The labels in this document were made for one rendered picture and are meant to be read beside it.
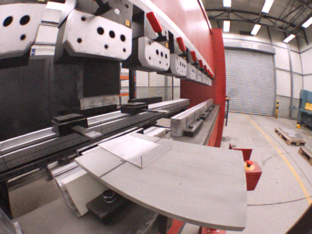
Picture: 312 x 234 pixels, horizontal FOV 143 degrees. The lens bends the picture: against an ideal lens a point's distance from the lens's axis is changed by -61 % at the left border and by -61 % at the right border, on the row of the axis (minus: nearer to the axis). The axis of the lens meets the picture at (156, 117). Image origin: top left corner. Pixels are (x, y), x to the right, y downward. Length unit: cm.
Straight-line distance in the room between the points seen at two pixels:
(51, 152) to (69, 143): 9
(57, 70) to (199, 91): 212
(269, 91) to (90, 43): 820
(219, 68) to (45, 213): 245
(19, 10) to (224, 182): 36
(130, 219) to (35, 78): 71
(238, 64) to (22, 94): 792
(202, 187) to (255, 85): 779
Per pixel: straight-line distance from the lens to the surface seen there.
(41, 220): 35
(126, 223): 28
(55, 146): 50
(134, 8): 38
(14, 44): 20
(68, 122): 45
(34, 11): 22
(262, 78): 809
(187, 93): 241
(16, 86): 74
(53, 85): 76
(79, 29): 23
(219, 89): 232
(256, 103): 793
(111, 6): 23
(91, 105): 27
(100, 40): 24
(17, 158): 50
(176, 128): 66
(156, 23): 35
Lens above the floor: 111
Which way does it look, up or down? 12 degrees down
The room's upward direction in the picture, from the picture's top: straight up
